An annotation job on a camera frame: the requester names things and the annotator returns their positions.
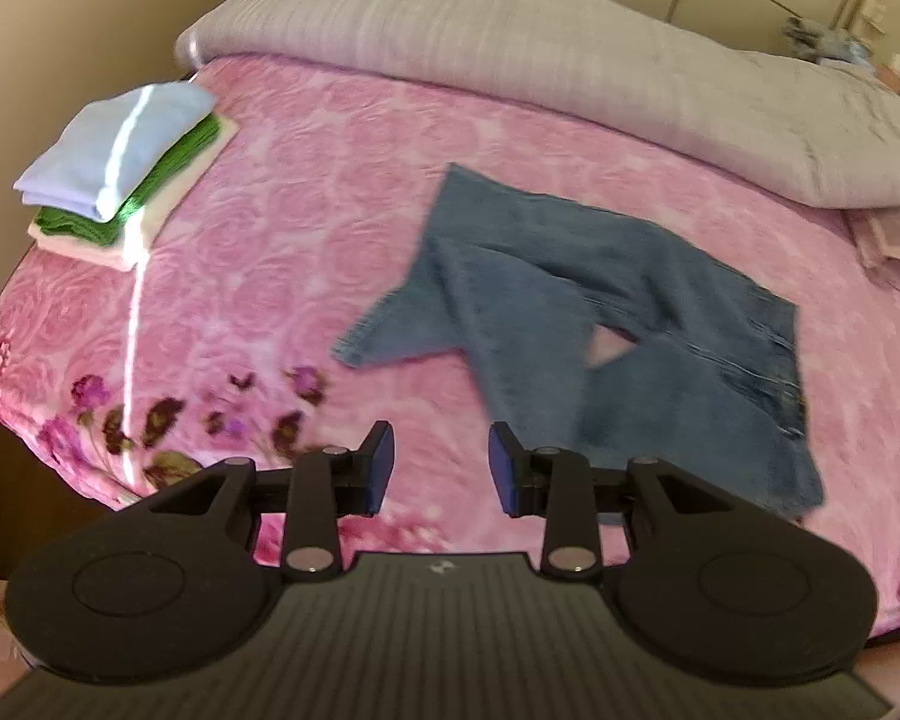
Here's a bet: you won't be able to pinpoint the cream folded cloth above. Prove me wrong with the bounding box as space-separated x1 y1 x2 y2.
27 115 238 271

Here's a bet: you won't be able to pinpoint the mauve pillow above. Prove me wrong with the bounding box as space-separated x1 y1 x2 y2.
844 208 900 291

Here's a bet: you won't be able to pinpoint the light blue folded cloth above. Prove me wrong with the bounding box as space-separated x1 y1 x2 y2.
14 82 215 223

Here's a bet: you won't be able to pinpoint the lilac striped duvet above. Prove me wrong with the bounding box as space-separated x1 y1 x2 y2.
175 0 900 210

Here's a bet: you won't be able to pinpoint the blue denim jeans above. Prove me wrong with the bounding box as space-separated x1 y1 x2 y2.
334 166 824 517

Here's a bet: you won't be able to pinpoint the pink floral blanket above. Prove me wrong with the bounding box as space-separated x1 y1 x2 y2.
0 57 900 629

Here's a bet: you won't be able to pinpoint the green folded cloth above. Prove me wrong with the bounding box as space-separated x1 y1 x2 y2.
34 114 222 247

